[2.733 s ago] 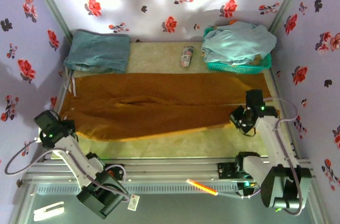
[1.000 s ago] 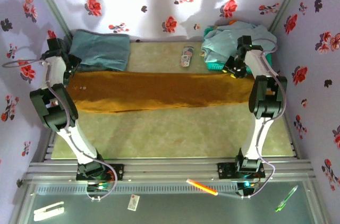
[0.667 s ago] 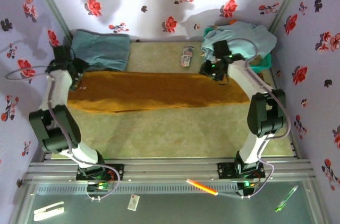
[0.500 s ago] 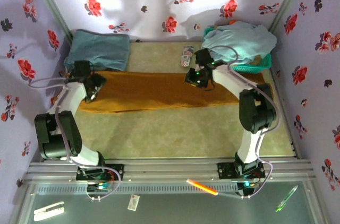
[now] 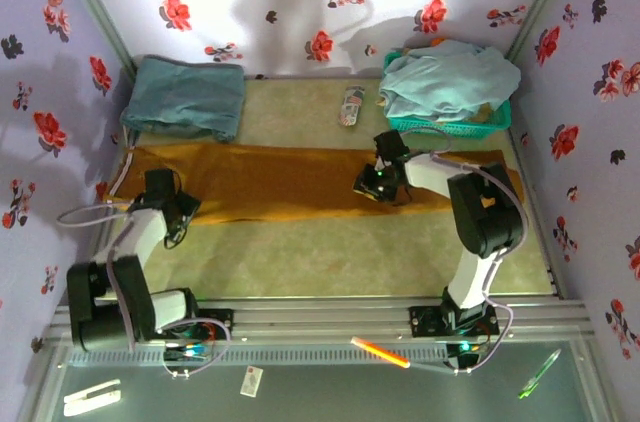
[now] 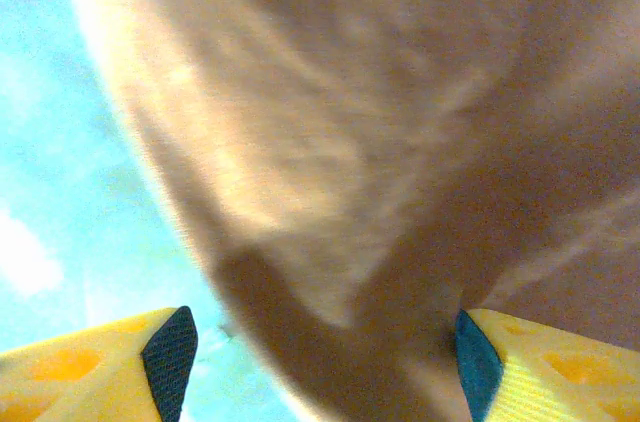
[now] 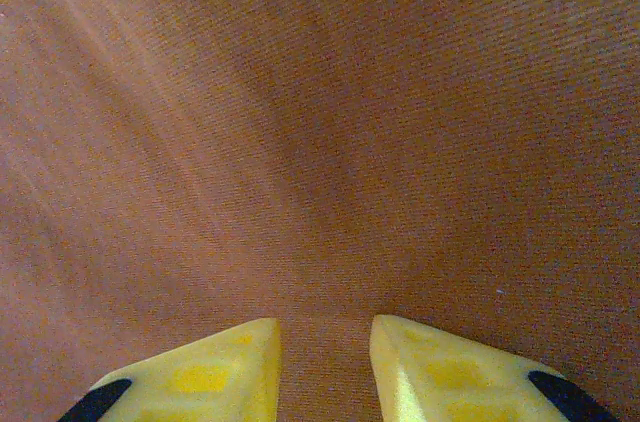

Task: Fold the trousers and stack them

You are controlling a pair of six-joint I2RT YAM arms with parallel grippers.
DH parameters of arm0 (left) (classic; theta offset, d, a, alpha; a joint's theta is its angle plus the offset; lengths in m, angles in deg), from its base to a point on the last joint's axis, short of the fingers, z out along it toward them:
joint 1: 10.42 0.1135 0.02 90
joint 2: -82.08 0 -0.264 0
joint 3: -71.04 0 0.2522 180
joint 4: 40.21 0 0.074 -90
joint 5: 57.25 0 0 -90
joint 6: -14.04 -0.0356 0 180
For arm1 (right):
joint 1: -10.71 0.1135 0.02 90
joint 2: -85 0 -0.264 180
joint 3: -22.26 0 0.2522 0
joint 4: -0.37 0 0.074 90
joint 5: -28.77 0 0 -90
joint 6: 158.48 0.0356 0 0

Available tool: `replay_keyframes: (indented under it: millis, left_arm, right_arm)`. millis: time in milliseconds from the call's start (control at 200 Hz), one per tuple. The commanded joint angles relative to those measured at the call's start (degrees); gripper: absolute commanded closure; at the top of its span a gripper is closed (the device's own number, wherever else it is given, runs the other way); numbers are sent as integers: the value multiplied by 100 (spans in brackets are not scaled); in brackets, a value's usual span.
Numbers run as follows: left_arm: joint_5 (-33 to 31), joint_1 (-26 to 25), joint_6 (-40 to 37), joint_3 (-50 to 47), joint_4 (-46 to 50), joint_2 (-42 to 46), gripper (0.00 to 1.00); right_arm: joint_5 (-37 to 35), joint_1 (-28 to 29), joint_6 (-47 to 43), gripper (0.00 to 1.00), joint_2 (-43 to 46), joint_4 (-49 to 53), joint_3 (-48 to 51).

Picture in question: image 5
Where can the orange marker pen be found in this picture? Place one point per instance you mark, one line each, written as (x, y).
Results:
(382, 353)

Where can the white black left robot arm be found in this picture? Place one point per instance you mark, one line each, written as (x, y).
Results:
(115, 302)

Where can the light blue garment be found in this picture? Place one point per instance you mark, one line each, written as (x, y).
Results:
(450, 77)

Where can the orange garment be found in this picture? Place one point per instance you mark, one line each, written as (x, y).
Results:
(438, 41)

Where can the tan garment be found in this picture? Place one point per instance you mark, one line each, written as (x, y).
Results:
(484, 114)

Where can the small circuit board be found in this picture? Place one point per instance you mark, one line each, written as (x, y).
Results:
(465, 347)
(187, 352)

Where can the green plastic basket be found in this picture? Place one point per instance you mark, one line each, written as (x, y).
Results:
(440, 129)

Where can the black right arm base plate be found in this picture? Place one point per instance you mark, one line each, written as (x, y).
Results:
(425, 322)

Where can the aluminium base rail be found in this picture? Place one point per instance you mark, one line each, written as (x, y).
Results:
(320, 319)

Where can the small white card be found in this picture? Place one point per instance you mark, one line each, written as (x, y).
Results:
(251, 382)

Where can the white plastic clip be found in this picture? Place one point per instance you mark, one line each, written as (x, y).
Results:
(92, 398)

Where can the green pen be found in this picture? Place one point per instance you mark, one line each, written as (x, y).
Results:
(540, 374)

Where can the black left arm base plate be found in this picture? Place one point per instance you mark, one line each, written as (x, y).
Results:
(217, 324)

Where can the brown trousers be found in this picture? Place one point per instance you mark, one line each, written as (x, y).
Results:
(280, 182)

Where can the folded teal trousers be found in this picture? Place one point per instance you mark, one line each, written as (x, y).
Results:
(185, 97)

